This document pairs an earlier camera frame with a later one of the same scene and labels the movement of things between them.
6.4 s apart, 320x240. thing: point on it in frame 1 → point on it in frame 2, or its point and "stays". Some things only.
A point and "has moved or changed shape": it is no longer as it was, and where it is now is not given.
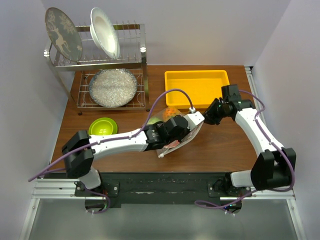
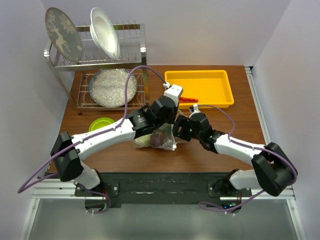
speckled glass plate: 112,87 stays
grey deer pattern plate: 63,35 stays
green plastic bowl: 103,126 stays
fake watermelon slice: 172,144 → 187,100
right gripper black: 209,117 → 182,121
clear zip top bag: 167,114 has moved or changed shape
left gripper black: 186,131 → 172,120
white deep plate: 104,33 stays
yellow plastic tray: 203,87 stays
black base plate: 162,188 stays
